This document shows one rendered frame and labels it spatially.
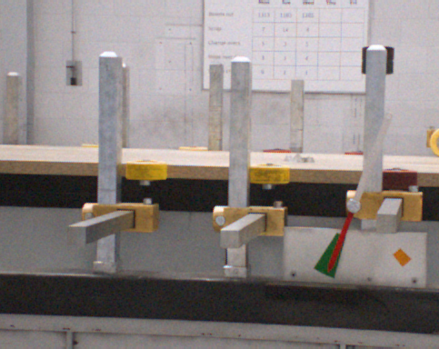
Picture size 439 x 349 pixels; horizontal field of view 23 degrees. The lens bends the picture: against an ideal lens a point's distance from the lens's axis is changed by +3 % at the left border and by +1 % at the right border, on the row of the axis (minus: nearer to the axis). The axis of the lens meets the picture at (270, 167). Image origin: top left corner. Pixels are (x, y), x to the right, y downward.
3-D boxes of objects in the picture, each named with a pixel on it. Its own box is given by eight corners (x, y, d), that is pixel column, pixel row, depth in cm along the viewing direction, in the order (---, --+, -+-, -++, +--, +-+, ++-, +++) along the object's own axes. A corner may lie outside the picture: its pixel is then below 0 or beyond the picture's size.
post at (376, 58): (379, 308, 196) (385, 44, 194) (359, 307, 197) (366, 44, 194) (380, 305, 199) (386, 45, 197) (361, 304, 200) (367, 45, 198)
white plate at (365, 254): (425, 288, 194) (426, 233, 193) (282, 281, 197) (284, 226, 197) (425, 288, 194) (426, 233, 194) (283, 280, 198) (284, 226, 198)
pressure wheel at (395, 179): (415, 230, 200) (417, 169, 200) (372, 228, 202) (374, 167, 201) (416, 225, 208) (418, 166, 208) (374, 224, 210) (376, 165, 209)
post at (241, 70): (244, 314, 200) (249, 56, 197) (225, 314, 200) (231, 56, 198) (247, 311, 203) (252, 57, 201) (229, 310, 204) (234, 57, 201)
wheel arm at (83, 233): (86, 250, 174) (86, 224, 174) (65, 249, 175) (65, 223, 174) (156, 223, 217) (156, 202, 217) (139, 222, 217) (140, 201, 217)
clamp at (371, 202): (421, 222, 193) (422, 194, 193) (345, 218, 195) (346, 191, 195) (421, 218, 199) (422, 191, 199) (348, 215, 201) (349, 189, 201)
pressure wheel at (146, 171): (174, 217, 215) (174, 160, 214) (139, 219, 210) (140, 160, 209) (151, 214, 221) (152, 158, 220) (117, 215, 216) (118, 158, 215)
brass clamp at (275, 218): (283, 236, 197) (284, 209, 196) (211, 234, 199) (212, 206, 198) (287, 233, 203) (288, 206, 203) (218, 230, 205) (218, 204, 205)
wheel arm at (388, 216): (397, 239, 164) (397, 211, 163) (374, 238, 164) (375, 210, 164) (404, 213, 207) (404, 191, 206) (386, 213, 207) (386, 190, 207)
